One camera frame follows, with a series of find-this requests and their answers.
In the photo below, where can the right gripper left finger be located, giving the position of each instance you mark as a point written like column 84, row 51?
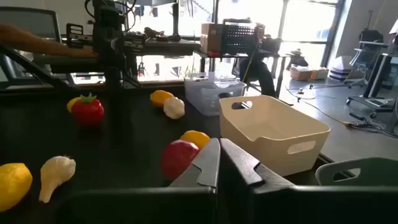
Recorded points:
column 205, row 168

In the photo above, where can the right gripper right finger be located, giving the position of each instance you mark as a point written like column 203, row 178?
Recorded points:
column 245, row 166

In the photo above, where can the red toy tomato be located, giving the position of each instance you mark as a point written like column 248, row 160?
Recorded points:
column 177, row 158
column 88, row 112

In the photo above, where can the yellow toy lemon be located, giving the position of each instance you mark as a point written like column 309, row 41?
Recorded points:
column 158, row 97
column 197, row 138
column 12, row 186

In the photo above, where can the white toy garlic bulb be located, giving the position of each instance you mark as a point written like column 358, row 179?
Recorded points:
column 56, row 174
column 174, row 108

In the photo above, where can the pale yellow potato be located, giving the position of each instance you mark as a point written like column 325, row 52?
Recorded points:
column 72, row 104

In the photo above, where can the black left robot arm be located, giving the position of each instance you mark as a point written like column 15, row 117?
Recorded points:
column 113, row 77

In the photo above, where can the white plastic basket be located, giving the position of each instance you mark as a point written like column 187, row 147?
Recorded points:
column 273, row 149

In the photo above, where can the grey desk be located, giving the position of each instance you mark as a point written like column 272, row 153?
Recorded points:
column 168, row 46

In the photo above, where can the clear plastic basket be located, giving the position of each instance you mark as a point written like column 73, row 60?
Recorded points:
column 205, row 99

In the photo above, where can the black table mat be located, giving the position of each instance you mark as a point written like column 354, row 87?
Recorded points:
column 124, row 168

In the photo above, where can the brown cardboard box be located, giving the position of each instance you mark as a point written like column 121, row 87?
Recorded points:
column 320, row 74
column 211, row 37
column 301, row 74

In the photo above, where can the blue-grey plastic basket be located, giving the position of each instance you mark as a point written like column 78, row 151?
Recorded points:
column 373, row 172

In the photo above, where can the black perforated crate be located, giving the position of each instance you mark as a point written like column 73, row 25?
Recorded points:
column 239, row 39

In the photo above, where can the white striped pouf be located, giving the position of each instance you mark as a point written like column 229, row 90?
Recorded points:
column 340, row 68

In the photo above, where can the black floor stand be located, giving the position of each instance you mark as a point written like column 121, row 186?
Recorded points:
column 376, row 77

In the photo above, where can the black frame strut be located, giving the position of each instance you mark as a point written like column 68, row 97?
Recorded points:
column 37, row 69

